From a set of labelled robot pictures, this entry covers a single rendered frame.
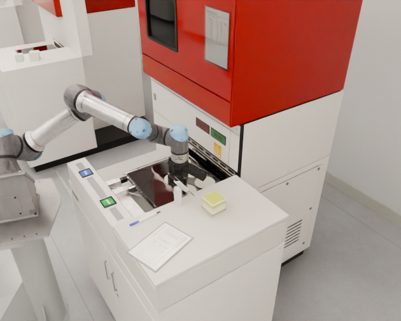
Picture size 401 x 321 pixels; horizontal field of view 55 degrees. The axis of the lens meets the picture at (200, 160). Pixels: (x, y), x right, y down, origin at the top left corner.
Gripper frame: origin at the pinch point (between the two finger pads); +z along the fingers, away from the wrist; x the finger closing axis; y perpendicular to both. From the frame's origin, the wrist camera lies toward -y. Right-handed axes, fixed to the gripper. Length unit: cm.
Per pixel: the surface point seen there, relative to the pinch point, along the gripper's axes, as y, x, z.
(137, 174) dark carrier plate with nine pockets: 26.3, -17.0, 1.4
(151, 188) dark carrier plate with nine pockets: 17.3, -5.9, 1.4
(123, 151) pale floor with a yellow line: 86, -176, 91
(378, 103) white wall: -122, -125, 6
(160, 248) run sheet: 4.4, 37.6, -5.6
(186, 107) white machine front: 5, -45, -23
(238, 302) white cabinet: -26, 30, 32
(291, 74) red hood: -44, -30, -48
